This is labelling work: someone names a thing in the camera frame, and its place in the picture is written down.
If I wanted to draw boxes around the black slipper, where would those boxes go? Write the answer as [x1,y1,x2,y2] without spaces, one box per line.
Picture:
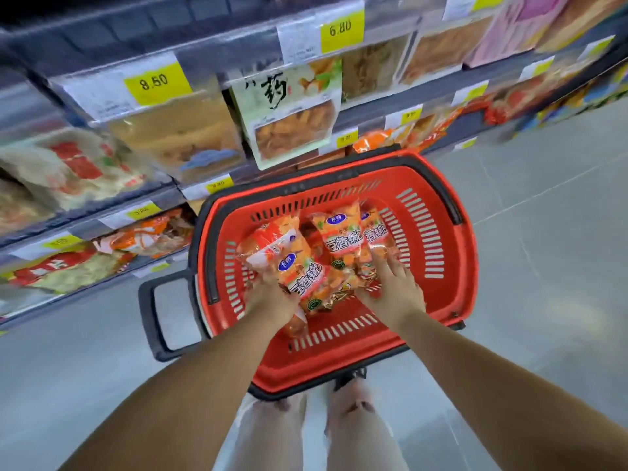
[333,367,369,392]

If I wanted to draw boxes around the row of red orange bags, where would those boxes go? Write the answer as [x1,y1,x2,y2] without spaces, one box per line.
[353,68,580,155]

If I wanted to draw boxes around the pale bag red label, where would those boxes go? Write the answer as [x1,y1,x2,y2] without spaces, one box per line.
[9,247,138,295]

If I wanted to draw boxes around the white green pastry pack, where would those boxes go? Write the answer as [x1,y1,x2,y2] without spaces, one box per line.
[230,58,344,171]

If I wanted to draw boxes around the clear window pastry pack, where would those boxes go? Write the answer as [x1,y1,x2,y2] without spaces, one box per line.
[341,36,411,103]
[400,16,494,86]

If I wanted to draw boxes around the pink wafer pack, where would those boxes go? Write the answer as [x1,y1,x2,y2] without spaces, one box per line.
[466,0,572,69]

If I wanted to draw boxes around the red plastic shopping basket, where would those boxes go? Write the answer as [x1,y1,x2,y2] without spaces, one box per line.
[139,144,480,402]

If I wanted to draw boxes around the grey store shelving unit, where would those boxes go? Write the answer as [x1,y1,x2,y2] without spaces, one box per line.
[0,0,628,334]

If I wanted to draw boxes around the orange white bag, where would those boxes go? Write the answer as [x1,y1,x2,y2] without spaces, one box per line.
[93,208,197,260]

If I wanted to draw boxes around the person's right forearm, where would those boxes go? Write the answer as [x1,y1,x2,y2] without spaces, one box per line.
[392,308,628,471]

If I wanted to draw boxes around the person's left hand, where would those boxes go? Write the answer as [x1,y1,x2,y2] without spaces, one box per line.
[243,269,301,332]

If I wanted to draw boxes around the person's right hand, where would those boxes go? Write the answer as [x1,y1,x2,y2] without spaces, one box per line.
[354,249,427,332]

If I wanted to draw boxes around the pale red noodle bag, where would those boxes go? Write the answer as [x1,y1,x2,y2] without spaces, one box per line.
[0,130,158,211]
[0,179,55,236]

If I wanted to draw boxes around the tan pastry pack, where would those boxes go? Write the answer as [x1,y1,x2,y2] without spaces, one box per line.
[107,90,246,184]

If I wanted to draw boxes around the beige trousers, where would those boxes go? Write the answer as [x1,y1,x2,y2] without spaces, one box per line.
[225,377,408,471]

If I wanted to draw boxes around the pile of orange packets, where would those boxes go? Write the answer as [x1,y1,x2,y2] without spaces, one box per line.
[237,200,408,339]

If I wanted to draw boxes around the orange bread pack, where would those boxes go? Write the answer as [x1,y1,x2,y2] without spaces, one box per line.
[537,0,628,54]

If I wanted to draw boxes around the person's left forearm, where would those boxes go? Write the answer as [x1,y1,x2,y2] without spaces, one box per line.
[58,313,290,471]

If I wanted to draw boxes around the white ink drawing bag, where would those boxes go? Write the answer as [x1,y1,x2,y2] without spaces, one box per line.
[0,284,55,317]

